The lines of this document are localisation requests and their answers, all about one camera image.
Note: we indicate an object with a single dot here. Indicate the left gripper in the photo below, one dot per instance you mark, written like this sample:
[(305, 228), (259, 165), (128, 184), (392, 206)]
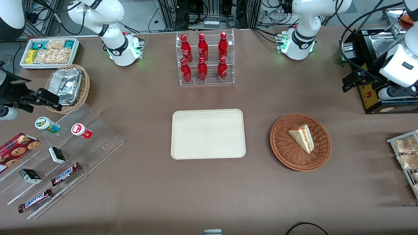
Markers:
[(368, 77)]

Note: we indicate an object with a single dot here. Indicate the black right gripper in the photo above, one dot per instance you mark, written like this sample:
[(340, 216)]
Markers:
[(7, 91)]

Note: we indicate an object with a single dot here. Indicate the triangular sandwich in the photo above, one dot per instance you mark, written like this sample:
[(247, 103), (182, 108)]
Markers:
[(303, 138)]

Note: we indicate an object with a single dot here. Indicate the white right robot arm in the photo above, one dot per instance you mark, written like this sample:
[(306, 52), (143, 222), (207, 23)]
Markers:
[(114, 52)]

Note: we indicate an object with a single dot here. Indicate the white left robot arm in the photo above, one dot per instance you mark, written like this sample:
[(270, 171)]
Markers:
[(303, 19)]

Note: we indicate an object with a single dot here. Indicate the light tan wicker basket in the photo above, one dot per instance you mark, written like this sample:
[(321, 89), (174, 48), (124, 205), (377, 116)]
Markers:
[(85, 88)]

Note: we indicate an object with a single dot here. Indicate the brown round wicker basket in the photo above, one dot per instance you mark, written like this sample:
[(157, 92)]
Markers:
[(287, 153)]

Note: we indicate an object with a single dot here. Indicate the beige rectangular tray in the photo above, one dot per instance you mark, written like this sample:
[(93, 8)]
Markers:
[(207, 134)]

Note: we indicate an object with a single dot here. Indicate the green lid white cup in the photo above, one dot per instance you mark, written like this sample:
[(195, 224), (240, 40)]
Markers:
[(44, 123)]

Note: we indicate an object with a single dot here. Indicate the black food warmer appliance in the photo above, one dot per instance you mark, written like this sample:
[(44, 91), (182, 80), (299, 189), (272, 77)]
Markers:
[(370, 101)]

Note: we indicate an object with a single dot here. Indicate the aluminium foil container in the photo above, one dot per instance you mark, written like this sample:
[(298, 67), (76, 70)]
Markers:
[(67, 85)]

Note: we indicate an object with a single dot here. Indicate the white snack bin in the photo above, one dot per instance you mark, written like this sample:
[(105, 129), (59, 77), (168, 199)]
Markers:
[(23, 62)]

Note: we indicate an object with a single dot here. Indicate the yellow snack packet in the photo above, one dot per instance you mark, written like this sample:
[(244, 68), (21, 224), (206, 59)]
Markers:
[(31, 56)]

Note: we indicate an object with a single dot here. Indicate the clear bag of crackers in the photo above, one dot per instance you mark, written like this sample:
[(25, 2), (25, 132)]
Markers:
[(55, 44), (54, 56)]

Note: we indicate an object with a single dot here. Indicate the red lid white cup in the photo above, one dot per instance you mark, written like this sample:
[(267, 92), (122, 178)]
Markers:
[(80, 130)]

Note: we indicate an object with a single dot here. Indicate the teal snack packet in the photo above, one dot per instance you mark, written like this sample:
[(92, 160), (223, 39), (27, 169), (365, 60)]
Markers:
[(69, 43), (39, 45)]

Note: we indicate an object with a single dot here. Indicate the red chocolate chip cookie box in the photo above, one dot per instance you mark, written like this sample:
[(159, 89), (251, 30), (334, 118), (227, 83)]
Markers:
[(16, 151)]

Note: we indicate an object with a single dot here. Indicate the small black box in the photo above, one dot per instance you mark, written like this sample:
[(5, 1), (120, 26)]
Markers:
[(57, 155), (30, 176)]

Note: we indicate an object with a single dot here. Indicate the clear acrylic step display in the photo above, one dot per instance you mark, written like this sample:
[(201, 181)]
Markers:
[(98, 137)]

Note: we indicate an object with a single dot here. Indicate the orange fried food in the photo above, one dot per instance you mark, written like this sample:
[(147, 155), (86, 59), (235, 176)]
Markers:
[(407, 20)]

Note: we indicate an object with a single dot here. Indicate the Snickers chocolate bar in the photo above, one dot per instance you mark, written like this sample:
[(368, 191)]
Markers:
[(34, 200), (65, 174)]

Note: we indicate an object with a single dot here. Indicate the clear bag of fried snacks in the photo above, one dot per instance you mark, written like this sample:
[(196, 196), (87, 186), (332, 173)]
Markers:
[(406, 144), (409, 161)]

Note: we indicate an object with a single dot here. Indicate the red drink bottle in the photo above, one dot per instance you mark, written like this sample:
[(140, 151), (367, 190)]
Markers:
[(223, 47), (202, 48), (186, 72), (185, 49), (222, 70), (202, 71)]

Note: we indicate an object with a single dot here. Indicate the clear acrylic bottle rack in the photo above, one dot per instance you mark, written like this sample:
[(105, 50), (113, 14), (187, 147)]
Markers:
[(205, 81)]

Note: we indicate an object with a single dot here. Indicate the white power strip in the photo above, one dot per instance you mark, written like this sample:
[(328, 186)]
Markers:
[(211, 23)]

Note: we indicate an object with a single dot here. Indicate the small grey device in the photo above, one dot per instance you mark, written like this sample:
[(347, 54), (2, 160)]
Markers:
[(213, 232)]

